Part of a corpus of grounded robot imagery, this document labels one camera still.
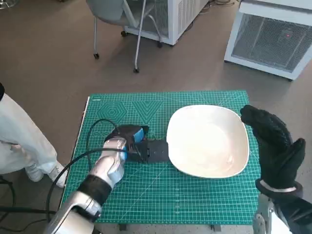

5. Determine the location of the bare black left hand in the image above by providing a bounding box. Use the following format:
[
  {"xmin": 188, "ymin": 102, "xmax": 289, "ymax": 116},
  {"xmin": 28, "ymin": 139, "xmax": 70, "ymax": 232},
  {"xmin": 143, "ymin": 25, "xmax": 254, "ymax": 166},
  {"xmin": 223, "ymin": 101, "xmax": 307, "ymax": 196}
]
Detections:
[{"xmin": 114, "ymin": 124, "xmax": 150, "ymax": 145}]

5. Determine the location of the black knitted gloved right hand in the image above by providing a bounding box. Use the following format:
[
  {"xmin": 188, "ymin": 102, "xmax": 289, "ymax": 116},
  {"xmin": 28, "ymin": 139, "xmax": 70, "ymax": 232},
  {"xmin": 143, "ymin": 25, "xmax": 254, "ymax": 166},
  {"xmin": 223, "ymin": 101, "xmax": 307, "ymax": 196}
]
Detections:
[{"xmin": 240, "ymin": 104, "xmax": 307, "ymax": 190}]

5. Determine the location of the white square plate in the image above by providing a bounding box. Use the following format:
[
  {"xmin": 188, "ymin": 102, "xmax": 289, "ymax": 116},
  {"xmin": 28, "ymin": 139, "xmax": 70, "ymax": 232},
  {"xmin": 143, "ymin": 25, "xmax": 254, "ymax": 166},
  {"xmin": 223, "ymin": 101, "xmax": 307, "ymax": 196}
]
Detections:
[{"xmin": 166, "ymin": 104, "xmax": 250, "ymax": 180}]

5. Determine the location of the green cutting mat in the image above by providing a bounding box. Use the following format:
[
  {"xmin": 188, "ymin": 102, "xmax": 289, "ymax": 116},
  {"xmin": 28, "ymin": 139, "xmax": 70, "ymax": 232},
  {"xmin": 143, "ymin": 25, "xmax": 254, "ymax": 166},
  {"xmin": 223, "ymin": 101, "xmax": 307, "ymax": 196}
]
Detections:
[{"xmin": 59, "ymin": 90, "xmax": 259, "ymax": 225}]

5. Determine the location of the person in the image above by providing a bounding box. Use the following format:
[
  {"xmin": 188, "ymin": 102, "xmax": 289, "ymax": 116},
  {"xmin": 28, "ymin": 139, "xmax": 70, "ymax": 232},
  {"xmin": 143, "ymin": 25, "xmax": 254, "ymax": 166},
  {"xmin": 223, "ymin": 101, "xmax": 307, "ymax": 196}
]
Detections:
[{"xmin": 0, "ymin": 82, "xmax": 68, "ymax": 188}]

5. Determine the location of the white cabinet with mesh front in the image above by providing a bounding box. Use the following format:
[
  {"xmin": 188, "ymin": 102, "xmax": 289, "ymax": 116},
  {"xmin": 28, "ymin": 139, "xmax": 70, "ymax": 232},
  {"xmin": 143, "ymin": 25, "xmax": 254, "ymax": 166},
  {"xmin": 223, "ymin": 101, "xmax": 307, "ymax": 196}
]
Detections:
[{"xmin": 223, "ymin": 0, "xmax": 312, "ymax": 81}]

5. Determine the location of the grey chair with white legs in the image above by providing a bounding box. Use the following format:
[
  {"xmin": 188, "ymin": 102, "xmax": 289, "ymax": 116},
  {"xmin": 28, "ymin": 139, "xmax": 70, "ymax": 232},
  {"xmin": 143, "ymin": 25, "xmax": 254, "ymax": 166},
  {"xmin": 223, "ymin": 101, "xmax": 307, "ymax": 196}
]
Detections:
[{"xmin": 85, "ymin": 0, "xmax": 164, "ymax": 74}]

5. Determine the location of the black stand leg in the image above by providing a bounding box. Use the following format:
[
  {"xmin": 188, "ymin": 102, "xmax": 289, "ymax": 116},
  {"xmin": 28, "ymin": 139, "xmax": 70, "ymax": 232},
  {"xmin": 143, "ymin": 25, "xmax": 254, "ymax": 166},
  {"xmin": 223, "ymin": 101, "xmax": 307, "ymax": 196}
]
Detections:
[{"xmin": 0, "ymin": 206, "xmax": 56, "ymax": 216}]

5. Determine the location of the white cabinet with slatted side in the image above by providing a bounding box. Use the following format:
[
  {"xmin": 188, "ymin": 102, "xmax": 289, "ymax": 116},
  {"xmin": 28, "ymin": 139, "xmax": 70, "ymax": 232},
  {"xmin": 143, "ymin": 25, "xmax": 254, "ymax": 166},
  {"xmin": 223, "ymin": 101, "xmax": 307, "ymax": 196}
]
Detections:
[{"xmin": 121, "ymin": 0, "xmax": 210, "ymax": 46}]

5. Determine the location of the grey round base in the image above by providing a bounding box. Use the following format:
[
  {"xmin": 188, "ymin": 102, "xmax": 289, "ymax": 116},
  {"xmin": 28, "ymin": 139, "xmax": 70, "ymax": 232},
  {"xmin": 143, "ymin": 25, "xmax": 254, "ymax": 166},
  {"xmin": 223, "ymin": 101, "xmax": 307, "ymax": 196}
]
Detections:
[{"xmin": 0, "ymin": 0, "xmax": 20, "ymax": 10}]

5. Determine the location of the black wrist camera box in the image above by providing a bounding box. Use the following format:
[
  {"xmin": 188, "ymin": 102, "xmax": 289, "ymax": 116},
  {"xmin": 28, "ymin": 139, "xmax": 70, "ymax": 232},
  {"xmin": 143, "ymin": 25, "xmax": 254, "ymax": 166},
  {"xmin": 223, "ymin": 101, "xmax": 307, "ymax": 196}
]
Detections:
[{"xmin": 126, "ymin": 141, "xmax": 171, "ymax": 163}]

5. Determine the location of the thin black cable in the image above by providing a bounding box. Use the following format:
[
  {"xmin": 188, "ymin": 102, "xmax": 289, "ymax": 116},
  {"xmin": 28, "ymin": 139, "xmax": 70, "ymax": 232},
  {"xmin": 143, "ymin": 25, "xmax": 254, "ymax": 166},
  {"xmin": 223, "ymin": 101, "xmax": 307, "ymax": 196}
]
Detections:
[{"xmin": 0, "ymin": 175, "xmax": 53, "ymax": 234}]

